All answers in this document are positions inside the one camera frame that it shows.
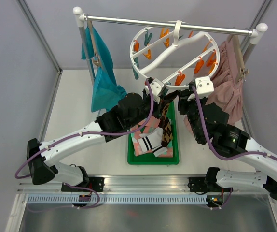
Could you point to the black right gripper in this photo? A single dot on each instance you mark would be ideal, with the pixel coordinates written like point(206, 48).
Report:
point(183, 101)

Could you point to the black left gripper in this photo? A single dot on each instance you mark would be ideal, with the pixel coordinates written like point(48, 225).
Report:
point(158, 108)

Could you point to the brown argyle sock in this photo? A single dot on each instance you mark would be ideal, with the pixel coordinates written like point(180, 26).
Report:
point(167, 135)
point(166, 101)

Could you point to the white round clip hanger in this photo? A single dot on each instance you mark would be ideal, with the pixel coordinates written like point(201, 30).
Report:
point(152, 48)

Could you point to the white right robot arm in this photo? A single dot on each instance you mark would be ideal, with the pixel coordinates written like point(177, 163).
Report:
point(209, 125)

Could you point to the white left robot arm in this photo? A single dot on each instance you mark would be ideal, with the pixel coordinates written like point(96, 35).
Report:
point(44, 157)

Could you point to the teal cloth on hanger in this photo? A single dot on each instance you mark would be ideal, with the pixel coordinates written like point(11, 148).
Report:
point(106, 91)

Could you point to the wooden right clip hanger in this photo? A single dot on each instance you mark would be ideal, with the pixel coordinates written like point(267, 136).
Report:
point(236, 60)

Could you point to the wooden clip hanger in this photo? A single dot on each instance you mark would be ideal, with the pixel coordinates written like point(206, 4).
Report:
point(96, 59)
point(236, 60)

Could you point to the wooden left clip hanger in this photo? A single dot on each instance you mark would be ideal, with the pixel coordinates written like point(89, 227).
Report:
point(96, 59)

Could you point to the pink patterned sock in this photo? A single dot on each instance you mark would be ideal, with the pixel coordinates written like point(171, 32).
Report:
point(149, 128)

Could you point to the white striped sock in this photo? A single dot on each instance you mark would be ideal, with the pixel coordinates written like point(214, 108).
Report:
point(152, 142)

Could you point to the pink pleated skirt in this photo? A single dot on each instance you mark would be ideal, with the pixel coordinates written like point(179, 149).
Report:
point(227, 94)

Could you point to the green plastic tray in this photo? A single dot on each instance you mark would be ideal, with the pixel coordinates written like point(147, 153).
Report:
point(171, 157)

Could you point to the metal clothes rack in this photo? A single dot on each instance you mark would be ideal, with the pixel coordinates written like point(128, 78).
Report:
point(81, 19)

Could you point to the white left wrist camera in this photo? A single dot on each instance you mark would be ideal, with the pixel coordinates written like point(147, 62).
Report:
point(156, 88)

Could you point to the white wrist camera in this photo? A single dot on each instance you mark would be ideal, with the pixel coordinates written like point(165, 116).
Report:
point(203, 85)
point(156, 88)

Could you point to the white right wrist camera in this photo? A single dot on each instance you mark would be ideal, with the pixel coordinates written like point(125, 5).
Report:
point(203, 85)

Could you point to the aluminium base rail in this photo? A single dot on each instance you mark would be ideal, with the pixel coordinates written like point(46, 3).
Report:
point(173, 183)

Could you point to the white slotted cable duct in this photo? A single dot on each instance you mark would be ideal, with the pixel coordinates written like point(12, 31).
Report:
point(118, 199)

